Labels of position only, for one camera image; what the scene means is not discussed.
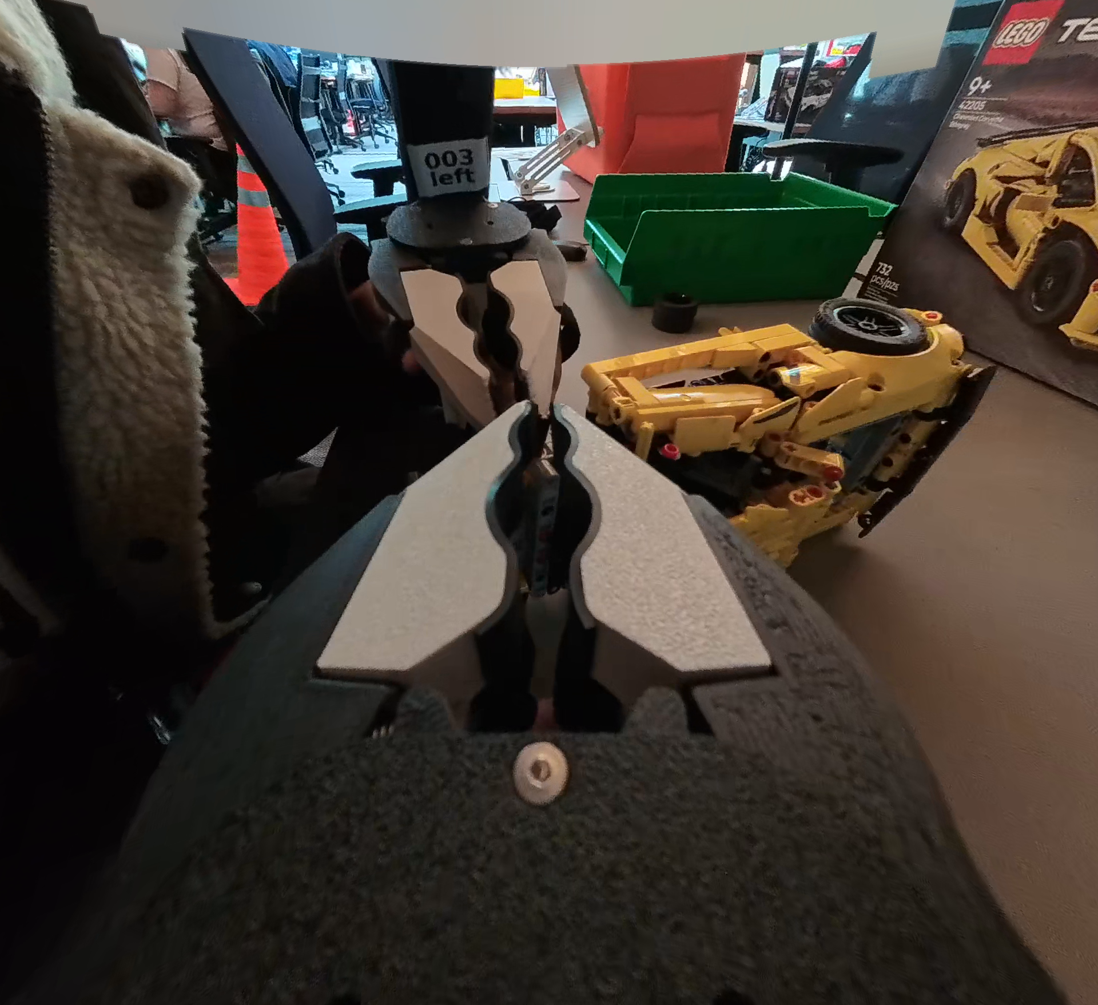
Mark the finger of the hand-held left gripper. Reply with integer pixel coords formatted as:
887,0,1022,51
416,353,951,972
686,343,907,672
496,261,564,407
400,269,509,433

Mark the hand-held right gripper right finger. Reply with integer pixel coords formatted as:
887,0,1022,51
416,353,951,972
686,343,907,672
551,403,775,716

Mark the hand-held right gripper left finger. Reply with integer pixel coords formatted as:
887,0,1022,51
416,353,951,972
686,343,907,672
316,401,539,716

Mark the grey black brick chassis module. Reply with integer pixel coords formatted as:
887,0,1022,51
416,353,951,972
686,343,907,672
513,400,569,598

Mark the yellow toy brick car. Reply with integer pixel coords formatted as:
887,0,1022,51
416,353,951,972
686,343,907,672
582,297,998,567

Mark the grey desk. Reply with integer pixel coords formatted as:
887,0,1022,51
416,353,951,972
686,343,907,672
489,164,1098,1005

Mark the person's left hand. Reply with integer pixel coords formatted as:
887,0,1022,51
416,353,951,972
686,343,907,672
350,287,427,377

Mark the orange white traffic cone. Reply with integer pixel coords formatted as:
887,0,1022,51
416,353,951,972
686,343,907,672
225,142,291,307

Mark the green plastic bin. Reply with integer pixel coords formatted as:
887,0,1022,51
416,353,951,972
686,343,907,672
583,171,897,308

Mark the black office chair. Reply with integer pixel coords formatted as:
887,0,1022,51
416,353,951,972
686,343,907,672
182,29,404,260
762,34,906,182

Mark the red plastic container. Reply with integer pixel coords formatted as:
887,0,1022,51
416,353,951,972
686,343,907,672
558,53,747,184

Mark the black toy car box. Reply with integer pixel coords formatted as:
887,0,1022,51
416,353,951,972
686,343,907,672
845,0,1098,410

